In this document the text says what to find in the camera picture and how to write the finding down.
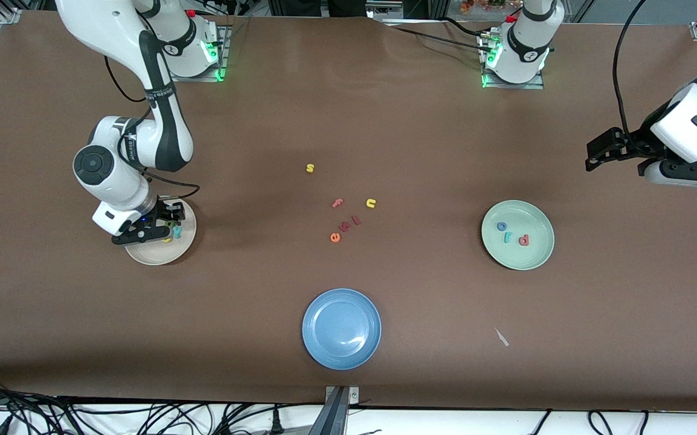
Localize beige round plate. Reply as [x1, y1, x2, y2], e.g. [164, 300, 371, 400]
[124, 198, 198, 266]

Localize pale green round plate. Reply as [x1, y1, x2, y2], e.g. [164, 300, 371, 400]
[481, 200, 556, 271]

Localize orange flower bunch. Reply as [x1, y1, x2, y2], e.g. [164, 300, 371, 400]
[460, 0, 521, 14]

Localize blue round plate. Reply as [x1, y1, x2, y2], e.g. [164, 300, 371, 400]
[301, 288, 382, 370]

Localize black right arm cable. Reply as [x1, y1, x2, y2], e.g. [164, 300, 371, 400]
[104, 54, 201, 201]

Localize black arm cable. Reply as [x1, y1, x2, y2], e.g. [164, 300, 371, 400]
[612, 0, 648, 143]
[104, 54, 201, 201]

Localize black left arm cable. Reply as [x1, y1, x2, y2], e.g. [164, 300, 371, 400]
[612, 0, 648, 143]

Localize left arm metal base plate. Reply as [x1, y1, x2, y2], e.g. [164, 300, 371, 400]
[477, 30, 545, 90]

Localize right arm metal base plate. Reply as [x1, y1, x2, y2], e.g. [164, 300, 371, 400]
[167, 24, 231, 82]

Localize black base cable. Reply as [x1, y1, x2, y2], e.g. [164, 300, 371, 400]
[382, 17, 494, 58]

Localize tangled black floor cables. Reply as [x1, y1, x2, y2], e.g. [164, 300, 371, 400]
[0, 373, 325, 435]

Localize grey metal camera post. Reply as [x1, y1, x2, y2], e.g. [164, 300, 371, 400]
[309, 385, 361, 435]

